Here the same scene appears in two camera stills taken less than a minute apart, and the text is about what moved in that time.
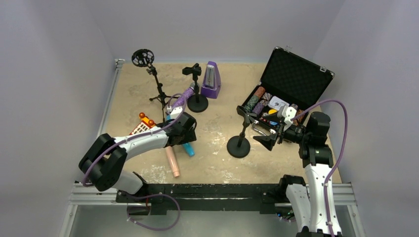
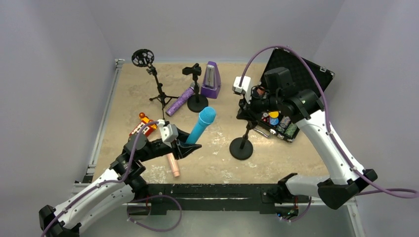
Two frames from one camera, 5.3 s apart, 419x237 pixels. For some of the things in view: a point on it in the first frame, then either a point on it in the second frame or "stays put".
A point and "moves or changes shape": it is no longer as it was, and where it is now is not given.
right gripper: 279,131 → 248,109
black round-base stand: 196,103 stays put
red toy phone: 146,124 stays put
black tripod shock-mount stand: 143,58 stays put
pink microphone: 173,162 stays put
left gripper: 188,131 → 178,149
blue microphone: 188,146 moves or changes shape
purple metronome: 211,84 stays put
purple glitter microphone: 184,96 stays put
